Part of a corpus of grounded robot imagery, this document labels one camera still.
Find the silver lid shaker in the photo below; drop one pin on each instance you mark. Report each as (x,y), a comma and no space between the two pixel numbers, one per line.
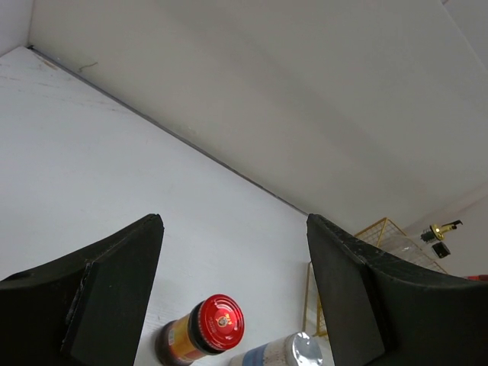
(297,349)

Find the gold wire basket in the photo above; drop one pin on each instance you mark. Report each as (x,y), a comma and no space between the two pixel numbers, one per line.
(383,234)

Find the glass cruet gold spout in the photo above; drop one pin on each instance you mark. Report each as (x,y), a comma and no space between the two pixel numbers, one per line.
(436,233)

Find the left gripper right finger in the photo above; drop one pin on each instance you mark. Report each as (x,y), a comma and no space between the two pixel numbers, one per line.
(382,310)

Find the red lid sauce jar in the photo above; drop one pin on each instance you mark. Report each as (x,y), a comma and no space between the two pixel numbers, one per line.
(212,327)

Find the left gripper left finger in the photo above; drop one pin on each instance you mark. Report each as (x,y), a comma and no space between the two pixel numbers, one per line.
(85,308)

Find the small red sauce bottle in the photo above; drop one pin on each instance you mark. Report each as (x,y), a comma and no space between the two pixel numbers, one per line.
(480,277)

